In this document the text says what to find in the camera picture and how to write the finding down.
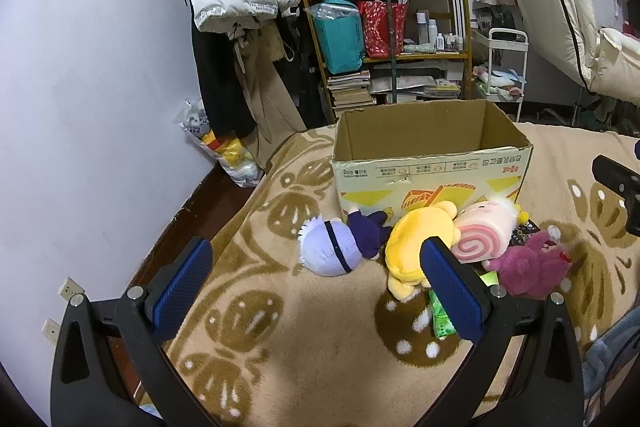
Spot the green tissue pack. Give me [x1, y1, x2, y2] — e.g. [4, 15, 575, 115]
[427, 271, 499, 339]

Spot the magenta bear plush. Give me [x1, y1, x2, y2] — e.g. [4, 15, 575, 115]
[483, 230, 572, 298]

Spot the pink swirl roll plush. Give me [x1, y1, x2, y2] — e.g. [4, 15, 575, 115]
[451, 197, 529, 263]

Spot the yellow plush toy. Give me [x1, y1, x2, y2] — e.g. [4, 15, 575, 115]
[384, 200, 461, 301]

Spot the purple-haired plush doll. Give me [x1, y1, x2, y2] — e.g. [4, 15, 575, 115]
[297, 208, 392, 277]

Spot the black tissue pack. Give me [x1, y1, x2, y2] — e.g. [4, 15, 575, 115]
[509, 220, 540, 246]

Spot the white rolling cart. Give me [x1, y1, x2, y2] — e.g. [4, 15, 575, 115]
[472, 27, 529, 122]

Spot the white mattress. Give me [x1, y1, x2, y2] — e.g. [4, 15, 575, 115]
[516, 0, 639, 105]

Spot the cardboard box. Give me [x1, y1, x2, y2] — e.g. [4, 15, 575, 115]
[331, 100, 533, 222]

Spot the plastic bag of plush toys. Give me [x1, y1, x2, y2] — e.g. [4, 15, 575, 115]
[175, 98, 264, 188]

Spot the wooden shelf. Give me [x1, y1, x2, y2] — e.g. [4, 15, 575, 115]
[302, 0, 471, 118]

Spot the black hanging garment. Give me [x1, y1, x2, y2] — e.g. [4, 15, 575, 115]
[191, 23, 256, 139]

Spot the stack of books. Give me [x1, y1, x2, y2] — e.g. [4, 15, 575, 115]
[328, 69, 375, 118]

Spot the red gift bag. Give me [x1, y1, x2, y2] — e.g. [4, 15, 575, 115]
[357, 0, 408, 58]

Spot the teal bag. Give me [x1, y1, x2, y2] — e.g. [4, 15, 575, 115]
[306, 0, 364, 75]

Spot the green pole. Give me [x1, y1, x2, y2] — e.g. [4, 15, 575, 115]
[385, 0, 397, 104]

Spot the beige coat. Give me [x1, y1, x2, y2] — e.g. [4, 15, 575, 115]
[234, 22, 306, 171]

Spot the wall socket lower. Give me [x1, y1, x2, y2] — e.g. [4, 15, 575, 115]
[41, 319, 61, 346]

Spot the wall socket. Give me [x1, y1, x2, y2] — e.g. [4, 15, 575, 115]
[41, 319, 61, 346]
[58, 277, 85, 301]

